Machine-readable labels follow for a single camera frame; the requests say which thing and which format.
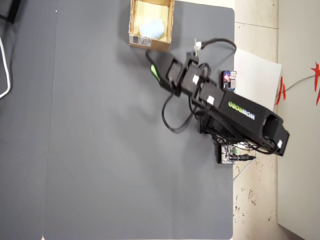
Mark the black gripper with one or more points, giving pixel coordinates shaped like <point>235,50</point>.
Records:
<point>173,73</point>

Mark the light blue cloth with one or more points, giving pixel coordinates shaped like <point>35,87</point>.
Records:
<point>152,29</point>

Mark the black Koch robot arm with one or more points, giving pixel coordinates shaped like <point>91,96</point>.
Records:
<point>245,115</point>

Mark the open cardboard box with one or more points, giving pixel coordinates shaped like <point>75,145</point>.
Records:
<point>160,46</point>

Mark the blue circuit board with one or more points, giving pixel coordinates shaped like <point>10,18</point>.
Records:
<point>228,81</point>

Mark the white paper sheet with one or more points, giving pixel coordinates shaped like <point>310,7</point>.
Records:
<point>255,82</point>

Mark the grey table mat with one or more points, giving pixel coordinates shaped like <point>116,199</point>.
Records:
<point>25,150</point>
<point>120,162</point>

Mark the motor controller board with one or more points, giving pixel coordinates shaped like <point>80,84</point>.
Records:
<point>225,157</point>

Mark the black power plug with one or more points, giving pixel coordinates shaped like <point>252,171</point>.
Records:
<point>243,157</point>

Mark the black framed object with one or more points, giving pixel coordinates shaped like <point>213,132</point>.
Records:
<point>7,10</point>

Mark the white board panel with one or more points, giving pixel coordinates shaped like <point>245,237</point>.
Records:
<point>300,175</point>

